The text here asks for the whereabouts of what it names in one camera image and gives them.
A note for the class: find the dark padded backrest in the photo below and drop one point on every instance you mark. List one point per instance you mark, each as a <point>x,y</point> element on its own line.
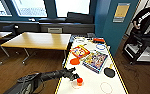
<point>80,17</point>

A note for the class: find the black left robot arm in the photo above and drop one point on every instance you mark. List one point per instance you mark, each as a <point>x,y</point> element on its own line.
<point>31,80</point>

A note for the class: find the yellow wall sign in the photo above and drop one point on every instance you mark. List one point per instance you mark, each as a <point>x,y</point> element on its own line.
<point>121,12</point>

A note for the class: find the small orange cup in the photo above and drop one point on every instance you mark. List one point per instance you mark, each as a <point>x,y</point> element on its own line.
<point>79,81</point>

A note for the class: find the white blue-rimmed bowl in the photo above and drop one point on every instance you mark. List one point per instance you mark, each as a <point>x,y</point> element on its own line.
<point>100,46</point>

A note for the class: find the yellow-legged gaming table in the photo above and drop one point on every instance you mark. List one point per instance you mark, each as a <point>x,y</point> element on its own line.
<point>91,85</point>

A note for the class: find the flat orange disc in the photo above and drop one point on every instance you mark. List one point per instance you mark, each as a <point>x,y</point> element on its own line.
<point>75,61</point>

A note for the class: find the person in dark shirt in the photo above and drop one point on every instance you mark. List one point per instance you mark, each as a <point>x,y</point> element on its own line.
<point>146,18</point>

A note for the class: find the dark office chair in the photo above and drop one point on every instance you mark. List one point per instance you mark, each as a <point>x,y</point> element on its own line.
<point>11,29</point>

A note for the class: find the bright window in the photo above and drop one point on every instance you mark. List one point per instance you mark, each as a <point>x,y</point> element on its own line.
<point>1,7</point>
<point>72,7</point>
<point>29,7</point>

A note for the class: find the small grey box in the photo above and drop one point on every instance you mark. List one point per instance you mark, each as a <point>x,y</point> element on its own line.
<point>91,34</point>

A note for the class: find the white storage box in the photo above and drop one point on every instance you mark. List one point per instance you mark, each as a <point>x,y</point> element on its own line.
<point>149,55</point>

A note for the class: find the colourful board game box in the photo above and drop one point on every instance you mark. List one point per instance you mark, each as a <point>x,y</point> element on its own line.
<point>95,61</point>

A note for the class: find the clear plastic container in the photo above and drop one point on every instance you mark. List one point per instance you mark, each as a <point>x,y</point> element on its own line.
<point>80,40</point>

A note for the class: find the flat red object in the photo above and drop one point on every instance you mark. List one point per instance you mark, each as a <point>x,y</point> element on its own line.
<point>98,40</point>

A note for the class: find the red yellow game box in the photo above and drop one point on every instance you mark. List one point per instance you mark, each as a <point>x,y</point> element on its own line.
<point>80,51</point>

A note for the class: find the dark window bench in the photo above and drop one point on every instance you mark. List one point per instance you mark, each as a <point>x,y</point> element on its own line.
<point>34,25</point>

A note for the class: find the grey wall vent panel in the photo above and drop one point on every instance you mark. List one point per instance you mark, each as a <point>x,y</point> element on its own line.
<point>54,29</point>

